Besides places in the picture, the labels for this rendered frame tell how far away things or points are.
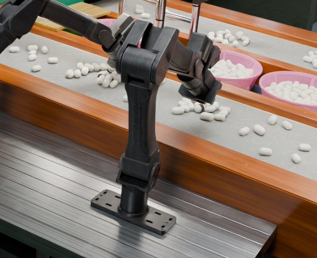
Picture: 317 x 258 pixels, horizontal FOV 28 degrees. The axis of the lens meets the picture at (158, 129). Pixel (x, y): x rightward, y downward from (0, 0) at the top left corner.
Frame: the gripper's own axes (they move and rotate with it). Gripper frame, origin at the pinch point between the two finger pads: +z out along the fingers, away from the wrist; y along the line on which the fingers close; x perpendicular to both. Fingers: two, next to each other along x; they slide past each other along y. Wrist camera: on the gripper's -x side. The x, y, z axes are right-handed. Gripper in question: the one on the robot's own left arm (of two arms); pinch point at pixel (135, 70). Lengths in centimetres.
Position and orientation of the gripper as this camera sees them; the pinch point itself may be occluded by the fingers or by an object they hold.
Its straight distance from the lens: 205.8
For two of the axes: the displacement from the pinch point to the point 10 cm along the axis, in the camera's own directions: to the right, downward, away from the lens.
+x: -4.2, 8.9, -1.6
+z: 3.4, 3.2, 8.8
